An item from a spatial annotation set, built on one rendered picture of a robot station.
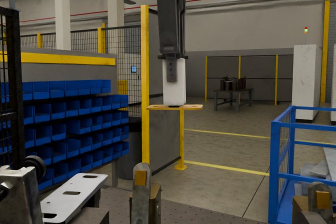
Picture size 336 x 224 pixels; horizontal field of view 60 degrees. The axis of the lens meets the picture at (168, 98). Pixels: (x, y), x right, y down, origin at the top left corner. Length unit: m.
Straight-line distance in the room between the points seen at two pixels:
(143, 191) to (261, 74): 11.86
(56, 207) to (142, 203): 0.22
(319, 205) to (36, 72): 2.17
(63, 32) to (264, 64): 9.01
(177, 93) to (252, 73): 12.06
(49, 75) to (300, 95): 6.77
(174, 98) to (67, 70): 2.27
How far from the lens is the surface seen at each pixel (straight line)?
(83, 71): 2.79
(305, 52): 8.24
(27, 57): 2.41
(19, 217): 0.35
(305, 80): 8.22
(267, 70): 12.37
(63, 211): 0.74
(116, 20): 7.78
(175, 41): 0.40
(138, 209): 0.65
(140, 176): 0.63
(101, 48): 4.68
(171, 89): 0.43
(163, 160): 3.61
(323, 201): 0.64
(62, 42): 4.96
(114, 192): 1.58
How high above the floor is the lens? 1.31
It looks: 5 degrees down
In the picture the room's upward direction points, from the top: straight up
